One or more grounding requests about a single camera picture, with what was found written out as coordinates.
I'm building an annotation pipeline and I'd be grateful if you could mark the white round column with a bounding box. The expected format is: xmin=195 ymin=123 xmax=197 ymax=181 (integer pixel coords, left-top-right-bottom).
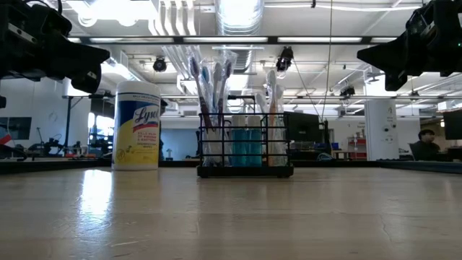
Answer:
xmin=363 ymin=77 xmax=398 ymax=162

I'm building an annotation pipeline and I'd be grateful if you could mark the dark wall screen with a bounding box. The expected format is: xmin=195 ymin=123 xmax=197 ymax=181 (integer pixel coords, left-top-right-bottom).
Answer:
xmin=0 ymin=117 xmax=32 ymax=141

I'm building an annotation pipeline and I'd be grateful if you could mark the black wire caddy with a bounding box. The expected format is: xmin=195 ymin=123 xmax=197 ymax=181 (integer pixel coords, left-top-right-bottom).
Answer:
xmin=196 ymin=111 xmax=295 ymax=179

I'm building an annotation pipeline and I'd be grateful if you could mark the black monitor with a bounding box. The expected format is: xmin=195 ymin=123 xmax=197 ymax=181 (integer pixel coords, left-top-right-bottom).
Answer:
xmin=279 ymin=110 xmax=328 ymax=155
xmin=443 ymin=109 xmax=462 ymax=141

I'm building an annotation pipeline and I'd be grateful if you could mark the silver ventilation duct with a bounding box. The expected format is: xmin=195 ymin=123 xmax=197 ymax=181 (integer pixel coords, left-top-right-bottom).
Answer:
xmin=214 ymin=0 xmax=266 ymax=73

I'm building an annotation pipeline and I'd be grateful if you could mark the Lysol wipes canister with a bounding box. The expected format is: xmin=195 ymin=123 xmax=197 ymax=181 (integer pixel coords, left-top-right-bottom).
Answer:
xmin=111 ymin=80 xmax=162 ymax=171

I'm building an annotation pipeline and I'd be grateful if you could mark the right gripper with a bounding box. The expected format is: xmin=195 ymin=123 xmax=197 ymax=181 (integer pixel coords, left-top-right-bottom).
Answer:
xmin=357 ymin=0 xmax=462 ymax=92

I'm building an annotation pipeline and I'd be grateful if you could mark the red shelf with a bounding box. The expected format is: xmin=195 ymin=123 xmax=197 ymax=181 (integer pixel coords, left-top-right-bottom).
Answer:
xmin=347 ymin=136 xmax=368 ymax=160

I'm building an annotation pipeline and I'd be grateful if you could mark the black overhead frame beam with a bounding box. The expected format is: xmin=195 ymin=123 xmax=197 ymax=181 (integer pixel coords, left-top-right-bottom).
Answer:
xmin=68 ymin=35 xmax=398 ymax=46

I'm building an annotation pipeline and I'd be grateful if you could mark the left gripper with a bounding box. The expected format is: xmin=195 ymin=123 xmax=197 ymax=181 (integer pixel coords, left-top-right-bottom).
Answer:
xmin=0 ymin=0 xmax=111 ymax=94

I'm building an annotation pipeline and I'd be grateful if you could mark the teal tube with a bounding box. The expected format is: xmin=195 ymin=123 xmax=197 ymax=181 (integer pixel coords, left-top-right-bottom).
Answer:
xmin=230 ymin=115 xmax=248 ymax=168
xmin=247 ymin=115 xmax=263 ymax=168

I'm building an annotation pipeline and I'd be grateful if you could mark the black pole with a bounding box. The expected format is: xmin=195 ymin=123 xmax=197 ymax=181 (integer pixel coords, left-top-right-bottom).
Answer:
xmin=64 ymin=96 xmax=72 ymax=158

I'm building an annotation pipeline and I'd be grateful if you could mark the black aluminium table frame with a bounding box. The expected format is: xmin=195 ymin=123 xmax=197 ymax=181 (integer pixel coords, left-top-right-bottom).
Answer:
xmin=0 ymin=157 xmax=462 ymax=175

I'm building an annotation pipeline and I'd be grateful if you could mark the person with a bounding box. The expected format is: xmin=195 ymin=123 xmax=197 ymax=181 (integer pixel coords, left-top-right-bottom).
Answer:
xmin=411 ymin=129 xmax=443 ymax=162

